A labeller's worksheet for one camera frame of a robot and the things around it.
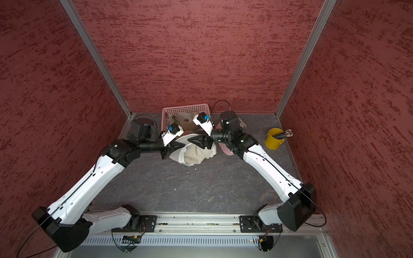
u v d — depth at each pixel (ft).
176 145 2.07
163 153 1.99
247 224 2.42
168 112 3.86
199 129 2.24
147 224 2.45
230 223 2.49
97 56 2.88
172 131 1.84
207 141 1.95
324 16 2.41
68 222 1.27
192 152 2.73
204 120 1.87
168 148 1.91
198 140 1.99
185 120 3.75
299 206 1.28
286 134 2.94
